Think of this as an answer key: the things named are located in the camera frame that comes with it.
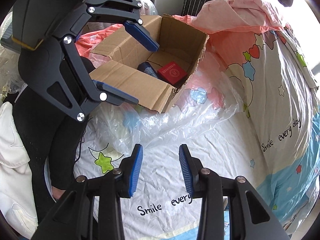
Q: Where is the brown cardboard box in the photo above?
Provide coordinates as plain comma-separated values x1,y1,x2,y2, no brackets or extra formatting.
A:
90,15,208,113

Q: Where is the dark blue shampoo bottle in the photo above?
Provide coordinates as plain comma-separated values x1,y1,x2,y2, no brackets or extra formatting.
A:
137,62,159,79

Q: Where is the red paper box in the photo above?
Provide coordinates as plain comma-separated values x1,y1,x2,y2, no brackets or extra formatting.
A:
157,61,188,86

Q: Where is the pink blanket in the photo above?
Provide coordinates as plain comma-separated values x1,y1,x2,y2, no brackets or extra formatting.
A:
76,0,296,78

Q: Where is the clear plastic bag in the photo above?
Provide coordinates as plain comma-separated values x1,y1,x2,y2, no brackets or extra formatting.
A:
86,52,245,156

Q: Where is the cartoon print bed sheet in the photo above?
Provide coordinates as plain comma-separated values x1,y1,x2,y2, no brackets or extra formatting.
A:
72,27,319,239

